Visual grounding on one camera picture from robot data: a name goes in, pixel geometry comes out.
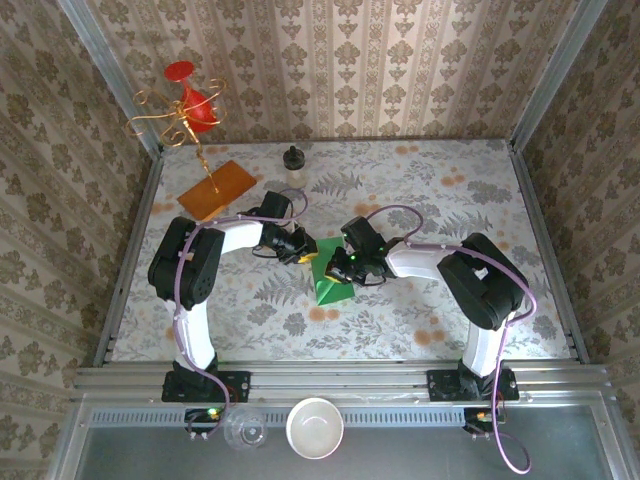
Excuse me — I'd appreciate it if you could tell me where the small bottle with black cap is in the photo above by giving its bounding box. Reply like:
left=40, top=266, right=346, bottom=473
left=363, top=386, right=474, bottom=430
left=282, top=144, right=307, bottom=190

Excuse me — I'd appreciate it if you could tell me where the gold stand with orange base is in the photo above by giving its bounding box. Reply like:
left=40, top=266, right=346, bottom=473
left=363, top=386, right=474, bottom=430
left=124, top=77, right=259, bottom=224

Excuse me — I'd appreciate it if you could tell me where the red goblet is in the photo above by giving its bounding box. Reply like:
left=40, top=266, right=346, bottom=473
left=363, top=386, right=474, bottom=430
left=163, top=60, right=221, bottom=134

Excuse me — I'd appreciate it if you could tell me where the white bowl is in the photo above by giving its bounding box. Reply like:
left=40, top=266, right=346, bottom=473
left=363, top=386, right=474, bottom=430
left=285, top=397, right=345, bottom=460

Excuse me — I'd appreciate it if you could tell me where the clear glass cup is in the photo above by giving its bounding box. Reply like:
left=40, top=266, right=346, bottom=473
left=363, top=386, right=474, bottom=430
left=223, top=405, right=269, bottom=453

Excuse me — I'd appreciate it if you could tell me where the black controller board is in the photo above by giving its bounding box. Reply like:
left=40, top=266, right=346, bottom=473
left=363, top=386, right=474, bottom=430
left=462, top=407, right=507, bottom=440
left=183, top=407, right=225, bottom=442

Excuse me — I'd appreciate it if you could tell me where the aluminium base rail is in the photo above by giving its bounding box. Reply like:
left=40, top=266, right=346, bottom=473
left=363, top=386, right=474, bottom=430
left=73, top=359, right=612, bottom=402

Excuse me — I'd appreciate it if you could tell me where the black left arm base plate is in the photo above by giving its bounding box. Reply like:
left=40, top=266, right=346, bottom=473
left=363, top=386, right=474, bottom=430
left=161, top=369, right=252, bottom=404

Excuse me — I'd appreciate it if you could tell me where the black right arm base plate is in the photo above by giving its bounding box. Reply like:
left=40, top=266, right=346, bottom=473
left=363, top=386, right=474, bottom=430
left=426, top=368, right=520, bottom=403

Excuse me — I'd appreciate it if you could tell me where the aluminium side rail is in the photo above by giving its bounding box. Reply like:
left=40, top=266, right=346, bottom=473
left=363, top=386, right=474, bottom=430
left=509, top=144, right=591, bottom=364
left=94, top=154, right=164, bottom=366

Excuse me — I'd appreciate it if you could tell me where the slotted metal cable duct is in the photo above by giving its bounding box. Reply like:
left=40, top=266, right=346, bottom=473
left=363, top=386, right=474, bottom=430
left=89, top=409, right=596, bottom=427

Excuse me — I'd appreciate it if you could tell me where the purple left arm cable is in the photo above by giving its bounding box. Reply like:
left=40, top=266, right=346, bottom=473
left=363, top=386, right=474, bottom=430
left=172, top=188, right=310, bottom=441

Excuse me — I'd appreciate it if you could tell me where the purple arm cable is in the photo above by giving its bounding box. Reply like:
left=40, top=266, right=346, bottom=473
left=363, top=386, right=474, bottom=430
left=172, top=188, right=310, bottom=441
left=362, top=205, right=539, bottom=475

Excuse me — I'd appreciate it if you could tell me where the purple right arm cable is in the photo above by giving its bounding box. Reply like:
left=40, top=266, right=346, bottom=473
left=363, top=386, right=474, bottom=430
left=362, top=205, right=539, bottom=475

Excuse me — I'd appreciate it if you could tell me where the aluminium corner post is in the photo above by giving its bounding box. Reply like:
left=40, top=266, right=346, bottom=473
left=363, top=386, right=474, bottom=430
left=509, top=0, right=601, bottom=151
left=57, top=0, right=164, bottom=156

